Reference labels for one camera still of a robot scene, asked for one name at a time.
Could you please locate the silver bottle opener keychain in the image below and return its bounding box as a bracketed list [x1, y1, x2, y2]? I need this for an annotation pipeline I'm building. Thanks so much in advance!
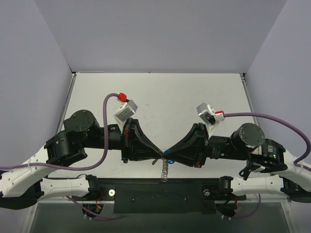
[160, 159, 169, 182]

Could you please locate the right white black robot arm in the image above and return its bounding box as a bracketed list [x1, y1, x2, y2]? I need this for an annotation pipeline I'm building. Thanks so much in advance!
[163, 123, 311, 203]

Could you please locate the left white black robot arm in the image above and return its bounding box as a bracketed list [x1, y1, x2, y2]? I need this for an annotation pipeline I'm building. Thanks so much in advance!
[0, 110, 163, 210]

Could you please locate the blue plastic key tag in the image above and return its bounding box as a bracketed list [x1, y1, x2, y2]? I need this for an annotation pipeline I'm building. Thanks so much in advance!
[163, 150, 175, 165]

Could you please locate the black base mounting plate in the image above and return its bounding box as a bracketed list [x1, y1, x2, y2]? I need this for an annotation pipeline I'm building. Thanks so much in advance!
[73, 177, 246, 214]

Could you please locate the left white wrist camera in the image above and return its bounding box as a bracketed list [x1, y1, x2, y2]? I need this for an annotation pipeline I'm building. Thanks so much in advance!
[114, 100, 138, 132]

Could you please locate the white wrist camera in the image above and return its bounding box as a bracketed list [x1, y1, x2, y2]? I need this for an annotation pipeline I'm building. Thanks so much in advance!
[114, 100, 138, 132]
[196, 102, 225, 138]

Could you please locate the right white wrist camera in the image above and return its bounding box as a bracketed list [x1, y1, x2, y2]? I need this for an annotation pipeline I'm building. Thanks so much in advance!
[196, 102, 225, 138]

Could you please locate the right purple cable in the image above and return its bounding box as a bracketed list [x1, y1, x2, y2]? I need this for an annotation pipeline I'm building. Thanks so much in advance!
[216, 112, 311, 221]

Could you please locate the purple cable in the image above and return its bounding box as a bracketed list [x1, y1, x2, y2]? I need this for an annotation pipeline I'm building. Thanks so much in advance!
[0, 93, 127, 221]
[216, 112, 311, 221]

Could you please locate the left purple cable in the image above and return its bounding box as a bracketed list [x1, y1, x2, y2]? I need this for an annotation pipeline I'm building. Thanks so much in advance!
[0, 93, 127, 221]

